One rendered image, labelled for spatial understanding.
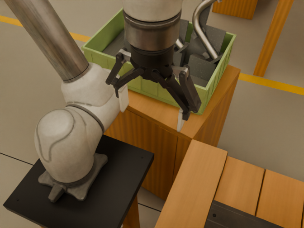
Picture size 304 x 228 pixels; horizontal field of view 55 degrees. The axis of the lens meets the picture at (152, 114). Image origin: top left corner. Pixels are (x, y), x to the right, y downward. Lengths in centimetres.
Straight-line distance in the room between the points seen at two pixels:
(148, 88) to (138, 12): 94
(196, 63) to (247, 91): 129
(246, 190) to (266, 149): 124
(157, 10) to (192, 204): 71
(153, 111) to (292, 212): 67
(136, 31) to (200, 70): 97
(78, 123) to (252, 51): 240
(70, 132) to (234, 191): 57
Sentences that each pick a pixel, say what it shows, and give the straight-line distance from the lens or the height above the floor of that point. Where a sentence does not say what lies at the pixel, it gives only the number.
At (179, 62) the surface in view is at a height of 89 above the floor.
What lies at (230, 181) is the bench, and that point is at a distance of 108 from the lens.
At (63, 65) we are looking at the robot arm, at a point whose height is 123.
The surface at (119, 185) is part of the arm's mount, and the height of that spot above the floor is 89.
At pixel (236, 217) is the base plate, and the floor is 90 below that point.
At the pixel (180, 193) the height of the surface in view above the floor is 90.
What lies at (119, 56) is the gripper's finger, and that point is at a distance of 56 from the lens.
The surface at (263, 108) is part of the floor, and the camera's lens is 255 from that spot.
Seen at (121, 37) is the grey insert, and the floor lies 85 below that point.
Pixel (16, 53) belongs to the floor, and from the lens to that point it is 315.
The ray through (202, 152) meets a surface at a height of 90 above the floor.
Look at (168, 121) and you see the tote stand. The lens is 130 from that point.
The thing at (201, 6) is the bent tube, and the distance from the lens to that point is 137.
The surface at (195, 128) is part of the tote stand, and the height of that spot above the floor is 79.
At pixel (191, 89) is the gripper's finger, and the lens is 55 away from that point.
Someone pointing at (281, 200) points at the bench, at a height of 88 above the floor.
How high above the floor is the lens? 182
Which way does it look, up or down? 51 degrees down
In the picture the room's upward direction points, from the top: straight up
